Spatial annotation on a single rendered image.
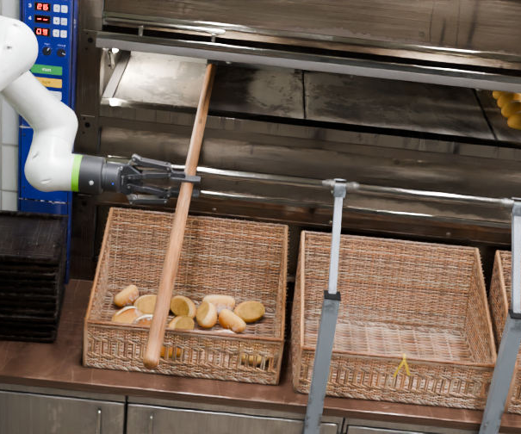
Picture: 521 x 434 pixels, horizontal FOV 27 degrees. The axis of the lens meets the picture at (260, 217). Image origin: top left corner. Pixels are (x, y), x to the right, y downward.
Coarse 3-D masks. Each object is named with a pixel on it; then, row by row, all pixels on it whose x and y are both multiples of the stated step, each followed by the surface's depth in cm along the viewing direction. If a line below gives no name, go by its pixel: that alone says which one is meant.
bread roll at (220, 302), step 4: (208, 296) 329; (212, 296) 329; (216, 296) 329; (220, 296) 329; (224, 296) 329; (228, 296) 330; (204, 300) 329; (208, 300) 329; (212, 300) 328; (216, 300) 328; (220, 300) 328; (224, 300) 328; (228, 300) 329; (232, 300) 330; (216, 304) 328; (220, 304) 328; (224, 304) 328; (228, 304) 329; (232, 304) 330; (216, 308) 328; (220, 308) 328; (224, 308) 328; (228, 308) 329; (232, 308) 330
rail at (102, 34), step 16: (96, 32) 293; (112, 32) 293; (208, 48) 294; (224, 48) 294; (240, 48) 294; (256, 48) 294; (352, 64) 295; (368, 64) 295; (384, 64) 295; (400, 64) 295; (496, 80) 296; (512, 80) 296
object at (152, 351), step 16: (208, 80) 336; (208, 96) 324; (192, 144) 290; (192, 160) 280; (176, 208) 256; (176, 224) 247; (176, 240) 239; (176, 256) 234; (176, 272) 229; (160, 288) 221; (160, 304) 215; (160, 320) 210; (160, 336) 205; (160, 352) 202
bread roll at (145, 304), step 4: (144, 296) 324; (148, 296) 324; (152, 296) 325; (156, 296) 325; (136, 300) 324; (140, 300) 323; (144, 300) 323; (148, 300) 324; (152, 300) 324; (136, 304) 323; (140, 304) 323; (144, 304) 323; (148, 304) 324; (152, 304) 324; (140, 308) 323; (144, 308) 323; (148, 308) 323; (152, 308) 324; (144, 312) 323; (148, 312) 323; (152, 312) 324
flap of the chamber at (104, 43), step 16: (112, 48) 294; (128, 48) 294; (144, 48) 294; (160, 48) 294; (176, 48) 294; (192, 48) 294; (256, 64) 295; (272, 64) 295; (288, 64) 295; (304, 64) 295; (320, 64) 295; (336, 64) 295; (416, 80) 296; (432, 80) 296; (448, 80) 296; (464, 80) 296; (480, 80) 296
